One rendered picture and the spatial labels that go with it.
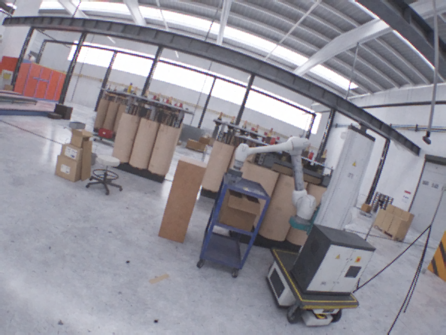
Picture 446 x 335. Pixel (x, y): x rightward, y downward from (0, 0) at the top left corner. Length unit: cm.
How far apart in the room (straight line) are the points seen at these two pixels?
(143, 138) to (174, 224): 228
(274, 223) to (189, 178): 129
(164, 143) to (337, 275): 357
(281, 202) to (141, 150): 279
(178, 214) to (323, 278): 159
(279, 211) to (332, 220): 93
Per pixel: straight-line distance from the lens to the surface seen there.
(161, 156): 432
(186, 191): 237
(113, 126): 873
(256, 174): 271
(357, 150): 221
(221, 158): 426
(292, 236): 322
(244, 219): 205
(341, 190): 218
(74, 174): 358
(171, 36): 1155
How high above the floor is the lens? 130
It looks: 8 degrees down
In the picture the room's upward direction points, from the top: 18 degrees clockwise
